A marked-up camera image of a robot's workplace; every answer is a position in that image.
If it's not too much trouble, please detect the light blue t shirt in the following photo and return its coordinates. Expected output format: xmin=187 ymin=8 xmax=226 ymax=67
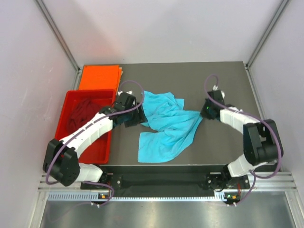
xmin=138 ymin=91 xmax=203 ymax=163

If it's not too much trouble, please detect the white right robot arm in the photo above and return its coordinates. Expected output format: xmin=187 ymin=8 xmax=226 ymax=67
xmin=200 ymin=85 xmax=284 ymax=188

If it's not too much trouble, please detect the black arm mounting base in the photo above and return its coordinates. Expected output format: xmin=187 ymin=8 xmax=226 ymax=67
xmin=80 ymin=165 xmax=252 ymax=197

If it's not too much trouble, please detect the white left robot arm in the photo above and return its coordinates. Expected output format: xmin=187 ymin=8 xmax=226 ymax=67
xmin=43 ymin=91 xmax=147 ymax=188

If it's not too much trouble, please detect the folded orange t shirt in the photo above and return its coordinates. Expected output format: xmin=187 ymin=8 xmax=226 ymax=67
xmin=78 ymin=65 xmax=123 ymax=92

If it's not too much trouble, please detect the dark red t shirt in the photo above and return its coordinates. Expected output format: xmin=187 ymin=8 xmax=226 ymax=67
xmin=66 ymin=99 xmax=102 ymax=134

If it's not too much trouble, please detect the red plastic bin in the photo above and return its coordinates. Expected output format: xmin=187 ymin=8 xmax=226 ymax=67
xmin=55 ymin=89 xmax=116 ymax=164

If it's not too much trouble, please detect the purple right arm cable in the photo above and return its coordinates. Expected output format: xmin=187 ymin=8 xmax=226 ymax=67
xmin=204 ymin=75 xmax=285 ymax=207

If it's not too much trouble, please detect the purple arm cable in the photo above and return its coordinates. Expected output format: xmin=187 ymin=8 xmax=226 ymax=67
xmin=45 ymin=80 xmax=145 ymax=209
xmin=204 ymin=75 xmax=285 ymax=207

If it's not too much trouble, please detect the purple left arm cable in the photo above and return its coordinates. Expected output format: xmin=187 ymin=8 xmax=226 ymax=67
xmin=45 ymin=80 xmax=145 ymax=209

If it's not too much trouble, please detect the aluminium front frame rail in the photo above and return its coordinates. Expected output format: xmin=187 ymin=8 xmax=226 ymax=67
xmin=38 ymin=172 xmax=297 ymax=192

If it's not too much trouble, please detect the slotted grey cable duct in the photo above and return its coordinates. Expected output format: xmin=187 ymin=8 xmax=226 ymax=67
xmin=47 ymin=192 xmax=239 ymax=202

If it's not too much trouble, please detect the left aluminium frame post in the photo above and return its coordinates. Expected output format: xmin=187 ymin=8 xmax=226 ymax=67
xmin=34 ymin=0 xmax=80 ymax=72

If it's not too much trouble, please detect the aluminium frame post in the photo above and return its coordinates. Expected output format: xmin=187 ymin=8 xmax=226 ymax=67
xmin=34 ymin=0 xmax=80 ymax=72
xmin=245 ymin=0 xmax=291 ymax=71

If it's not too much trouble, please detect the right aluminium frame post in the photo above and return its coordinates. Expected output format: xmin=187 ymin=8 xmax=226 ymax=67
xmin=245 ymin=0 xmax=291 ymax=71

